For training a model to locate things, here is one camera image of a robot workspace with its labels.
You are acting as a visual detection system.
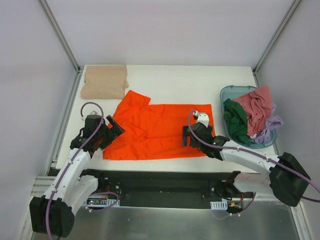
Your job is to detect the orange t shirt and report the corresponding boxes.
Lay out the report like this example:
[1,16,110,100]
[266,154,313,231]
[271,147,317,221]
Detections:
[103,90,214,161]

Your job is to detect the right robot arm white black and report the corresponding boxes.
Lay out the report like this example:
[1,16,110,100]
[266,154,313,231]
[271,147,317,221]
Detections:
[182,122,311,207]

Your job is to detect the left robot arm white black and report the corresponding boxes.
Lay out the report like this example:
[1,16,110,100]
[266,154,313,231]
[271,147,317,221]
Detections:
[29,114,125,238]

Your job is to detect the green t shirt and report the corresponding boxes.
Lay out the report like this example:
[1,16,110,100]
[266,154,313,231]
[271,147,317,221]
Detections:
[223,98,252,147]

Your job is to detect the teal plastic basket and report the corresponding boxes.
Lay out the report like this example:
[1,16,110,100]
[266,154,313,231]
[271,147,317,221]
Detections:
[219,85,284,149]

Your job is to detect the folded beige t shirt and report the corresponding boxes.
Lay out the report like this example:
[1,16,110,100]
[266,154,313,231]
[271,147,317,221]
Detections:
[80,65,129,100]

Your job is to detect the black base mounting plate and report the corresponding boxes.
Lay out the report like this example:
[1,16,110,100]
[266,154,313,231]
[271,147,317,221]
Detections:
[81,169,253,209]

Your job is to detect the pink t shirt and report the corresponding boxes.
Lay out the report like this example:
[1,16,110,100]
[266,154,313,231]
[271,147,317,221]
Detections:
[233,85,273,137]

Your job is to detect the lavender t shirt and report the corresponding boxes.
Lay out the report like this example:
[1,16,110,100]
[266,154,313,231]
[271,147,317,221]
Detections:
[249,103,284,144]

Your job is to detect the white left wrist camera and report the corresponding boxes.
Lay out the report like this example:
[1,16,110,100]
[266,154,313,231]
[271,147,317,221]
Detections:
[90,110,99,115]

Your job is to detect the front aluminium frame rail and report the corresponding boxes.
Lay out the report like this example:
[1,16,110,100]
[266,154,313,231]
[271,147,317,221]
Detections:
[31,175,302,201]

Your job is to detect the right white cable duct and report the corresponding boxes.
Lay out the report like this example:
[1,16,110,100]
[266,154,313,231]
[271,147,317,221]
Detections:
[210,201,228,211]

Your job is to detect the left aluminium frame post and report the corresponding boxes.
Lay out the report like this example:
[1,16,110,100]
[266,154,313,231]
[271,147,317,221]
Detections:
[37,0,81,73]

